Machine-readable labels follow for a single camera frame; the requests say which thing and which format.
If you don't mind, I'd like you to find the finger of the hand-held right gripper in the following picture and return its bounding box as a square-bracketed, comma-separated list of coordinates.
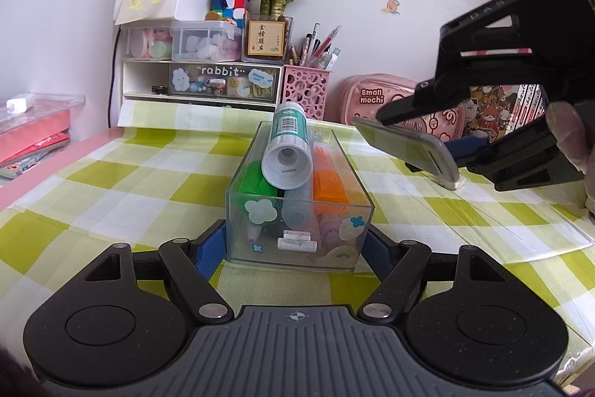
[441, 118, 587, 193]
[376, 75, 470, 126]

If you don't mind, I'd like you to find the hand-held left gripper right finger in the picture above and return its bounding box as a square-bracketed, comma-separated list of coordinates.
[356, 226, 512, 323]

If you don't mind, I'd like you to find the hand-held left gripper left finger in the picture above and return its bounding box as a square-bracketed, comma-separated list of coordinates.
[77, 219, 235, 323]

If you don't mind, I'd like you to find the clear plastic box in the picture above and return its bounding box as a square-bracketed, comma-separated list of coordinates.
[225, 120, 375, 272]

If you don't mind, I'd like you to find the green highlighter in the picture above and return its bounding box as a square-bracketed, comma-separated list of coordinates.
[238, 160, 280, 198]

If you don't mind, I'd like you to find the orange highlighter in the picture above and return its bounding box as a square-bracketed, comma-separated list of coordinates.
[312, 141, 351, 205]

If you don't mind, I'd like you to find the light blue pen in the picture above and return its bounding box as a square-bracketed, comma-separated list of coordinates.
[281, 185, 317, 228]

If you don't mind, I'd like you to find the green white glue stick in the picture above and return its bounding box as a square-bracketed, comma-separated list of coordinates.
[261, 102, 313, 188]

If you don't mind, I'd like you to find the person's right hand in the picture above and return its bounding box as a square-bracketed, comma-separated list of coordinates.
[545, 99, 595, 174]

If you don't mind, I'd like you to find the pink cartoon pencil case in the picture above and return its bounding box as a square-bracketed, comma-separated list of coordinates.
[339, 74, 468, 142]

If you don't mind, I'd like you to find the pink cover comic book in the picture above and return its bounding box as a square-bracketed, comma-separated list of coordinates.
[465, 85, 526, 142]

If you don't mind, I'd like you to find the green checkered tablecloth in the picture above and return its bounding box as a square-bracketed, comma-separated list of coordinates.
[0, 97, 595, 384]

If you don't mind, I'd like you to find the pink mesh pen cup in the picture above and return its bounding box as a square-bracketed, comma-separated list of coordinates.
[283, 65, 334, 121]

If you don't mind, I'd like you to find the bunch of assorted pens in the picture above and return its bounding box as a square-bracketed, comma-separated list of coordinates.
[290, 23, 342, 70]

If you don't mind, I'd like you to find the glass vase with label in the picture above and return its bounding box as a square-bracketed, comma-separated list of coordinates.
[242, 15, 295, 65]

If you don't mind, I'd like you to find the white drawer organizer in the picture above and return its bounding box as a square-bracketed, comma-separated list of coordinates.
[120, 58, 285, 112]

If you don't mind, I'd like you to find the colourful flat book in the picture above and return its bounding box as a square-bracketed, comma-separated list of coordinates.
[0, 141, 71, 180]

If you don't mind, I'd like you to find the clear lidded storage box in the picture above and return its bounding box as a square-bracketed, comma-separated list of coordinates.
[171, 20, 245, 63]
[120, 24, 174, 61]

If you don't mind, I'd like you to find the colourful puzzle cube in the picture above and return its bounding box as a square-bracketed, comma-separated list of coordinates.
[211, 0, 247, 22]

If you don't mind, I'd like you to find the clear acrylic lid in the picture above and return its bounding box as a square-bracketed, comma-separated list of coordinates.
[0, 94, 87, 135]

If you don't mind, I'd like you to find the pink flat box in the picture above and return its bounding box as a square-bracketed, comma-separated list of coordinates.
[0, 109, 71, 165]

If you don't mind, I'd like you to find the black cable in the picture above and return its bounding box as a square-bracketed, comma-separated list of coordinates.
[107, 23, 124, 129]

